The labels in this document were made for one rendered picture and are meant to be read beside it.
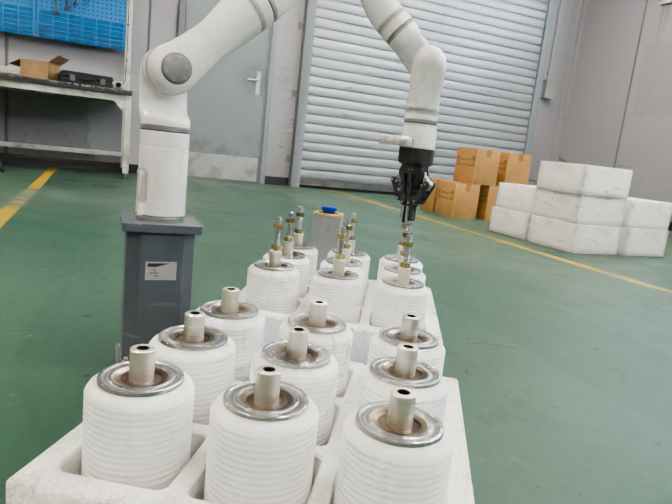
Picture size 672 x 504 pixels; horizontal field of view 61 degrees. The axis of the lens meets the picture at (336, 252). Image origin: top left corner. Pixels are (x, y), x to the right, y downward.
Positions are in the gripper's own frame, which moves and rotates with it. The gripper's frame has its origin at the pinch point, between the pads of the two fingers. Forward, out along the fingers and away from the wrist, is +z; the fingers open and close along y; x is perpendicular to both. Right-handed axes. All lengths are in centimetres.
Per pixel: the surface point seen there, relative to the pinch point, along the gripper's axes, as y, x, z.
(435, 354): -48, 32, 11
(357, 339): -20.8, 24.2, 19.2
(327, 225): 22.4, 6.5, 6.6
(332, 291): -15.2, 26.7, 12.2
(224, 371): -41, 56, 13
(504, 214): 184, -237, 20
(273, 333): -12.0, 35.7, 20.3
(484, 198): 257, -291, 16
